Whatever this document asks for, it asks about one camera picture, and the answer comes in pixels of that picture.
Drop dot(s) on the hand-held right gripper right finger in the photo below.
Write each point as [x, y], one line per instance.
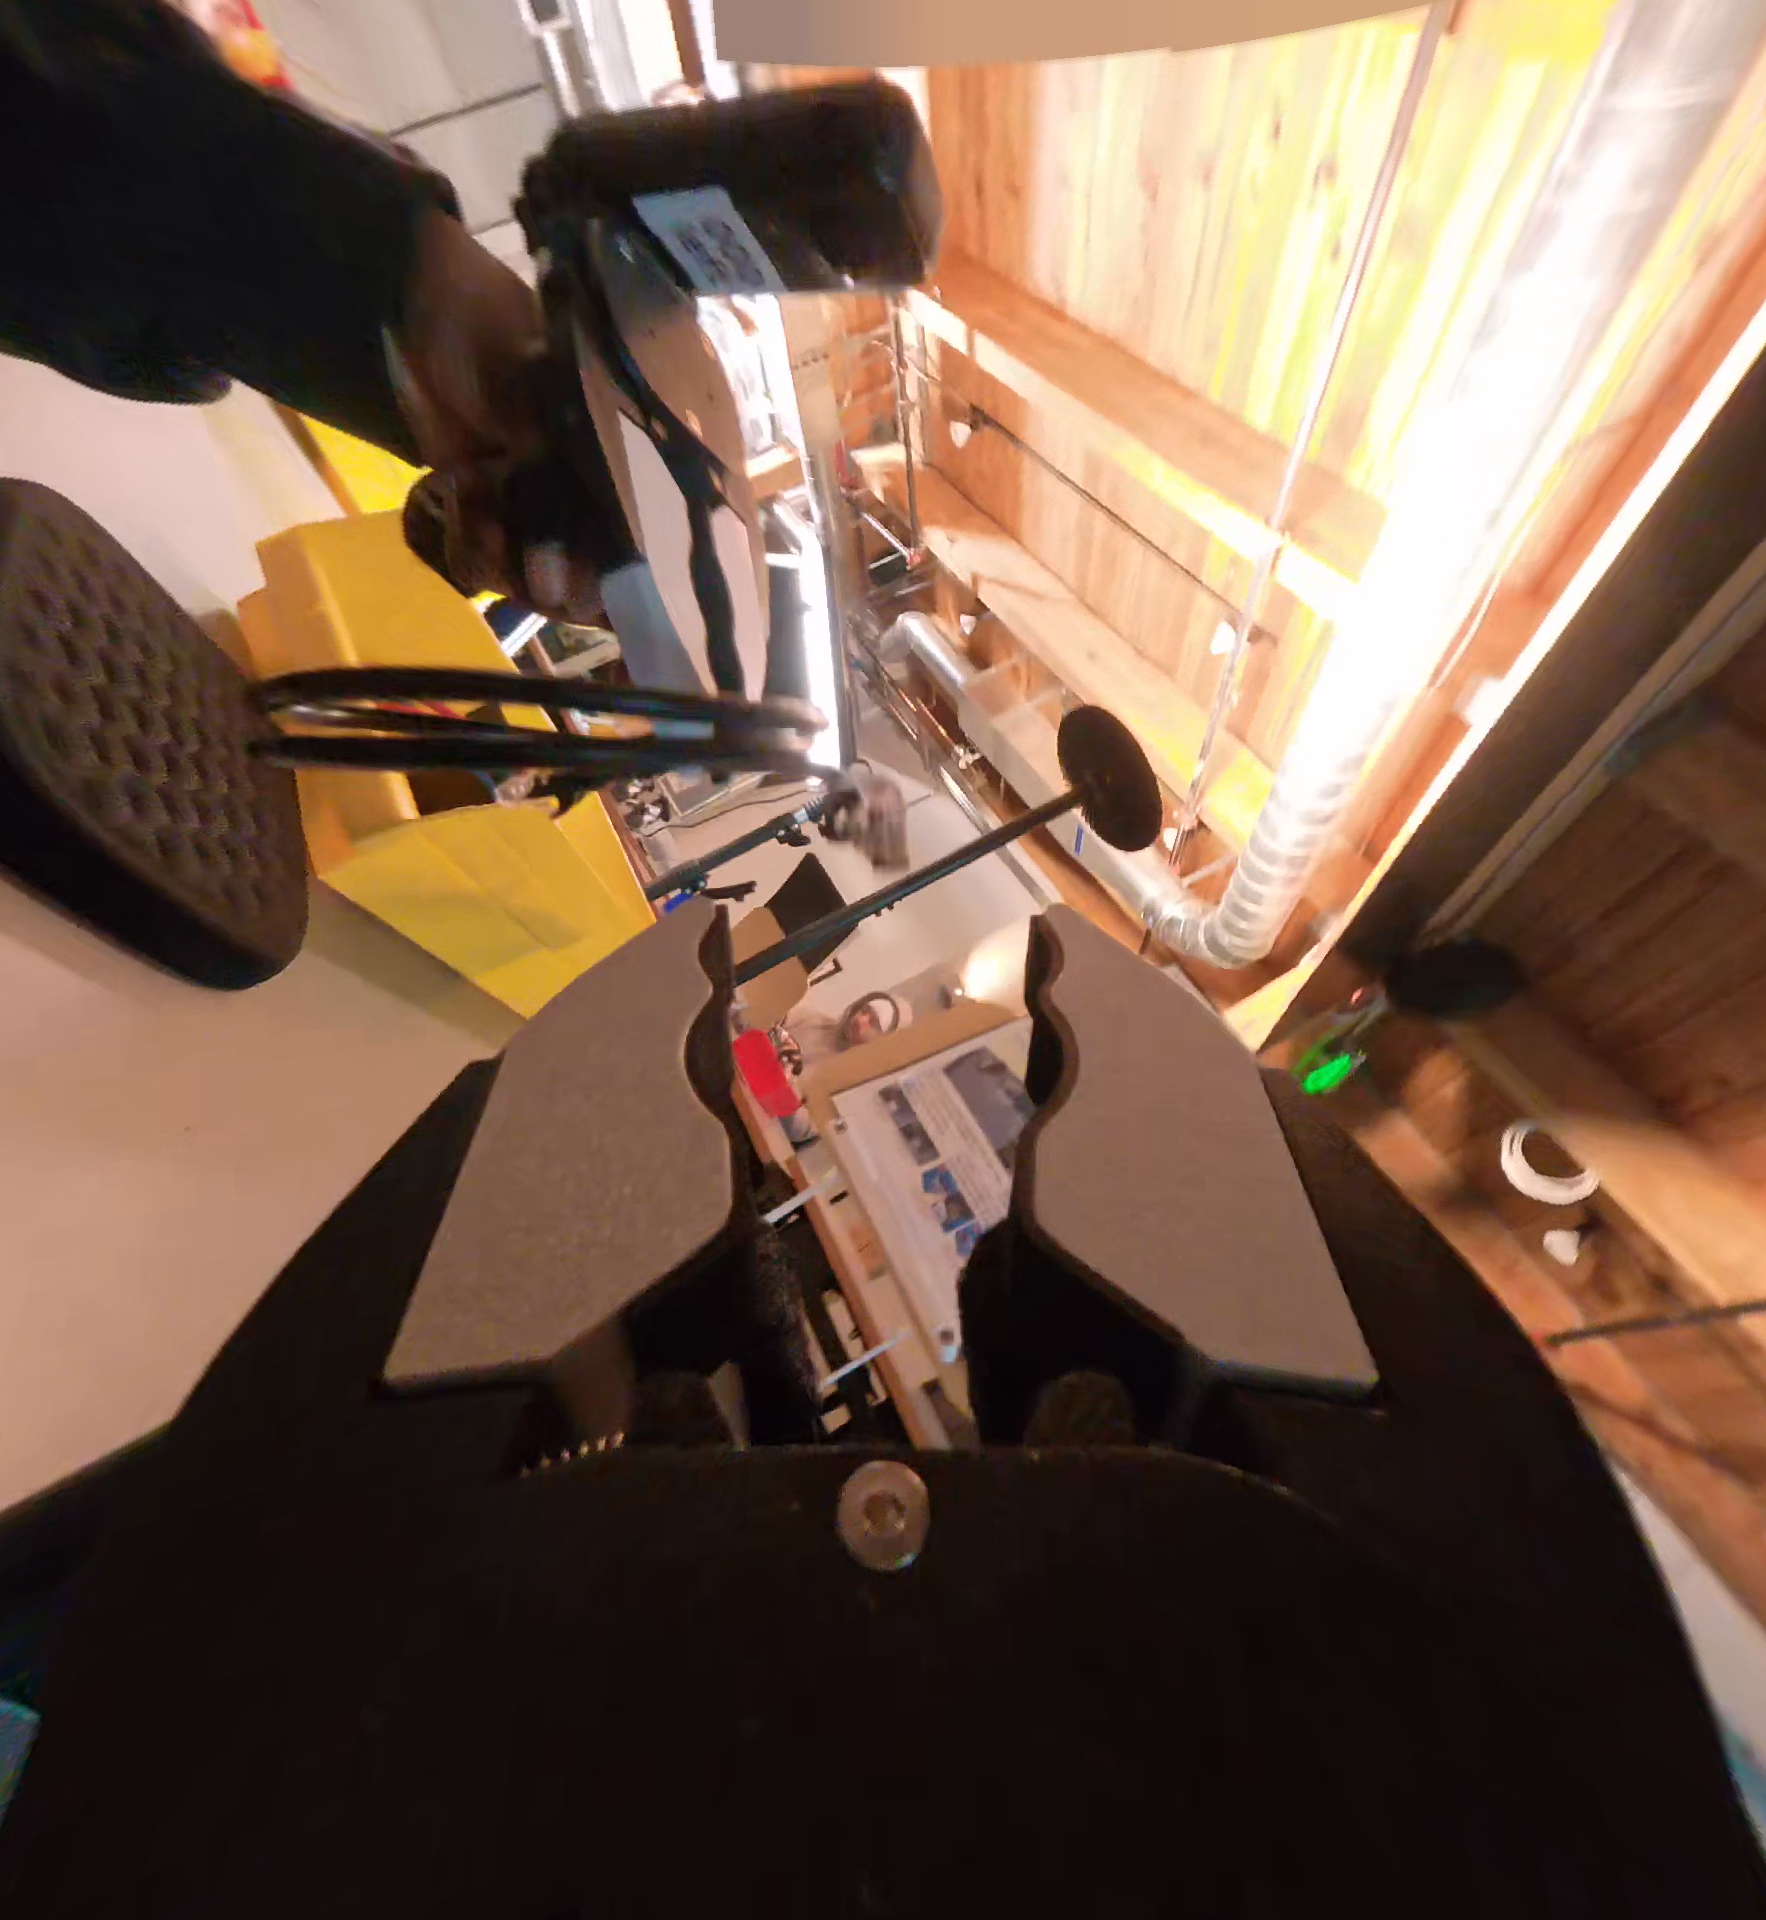
[1182, 1186]

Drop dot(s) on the green exit sign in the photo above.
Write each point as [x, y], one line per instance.
[1334, 1066]

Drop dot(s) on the black light stand pole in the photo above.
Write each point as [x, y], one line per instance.
[743, 852]

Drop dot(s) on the wooden poster board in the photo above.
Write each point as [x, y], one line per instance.
[883, 1203]

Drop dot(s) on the long LED lamp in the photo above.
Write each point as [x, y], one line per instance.
[810, 633]

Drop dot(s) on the yellow plastic bin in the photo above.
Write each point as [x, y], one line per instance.
[479, 872]

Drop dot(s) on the person's left hand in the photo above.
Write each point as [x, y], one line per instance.
[479, 423]

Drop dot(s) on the red box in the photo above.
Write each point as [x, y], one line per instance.
[762, 1075]

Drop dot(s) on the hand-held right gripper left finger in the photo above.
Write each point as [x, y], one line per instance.
[582, 1186]

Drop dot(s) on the black pole with round disc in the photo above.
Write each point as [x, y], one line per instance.
[1106, 771]

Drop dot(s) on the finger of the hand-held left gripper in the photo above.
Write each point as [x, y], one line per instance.
[703, 511]

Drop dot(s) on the dark honeycomb seat cushion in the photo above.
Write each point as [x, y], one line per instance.
[101, 716]

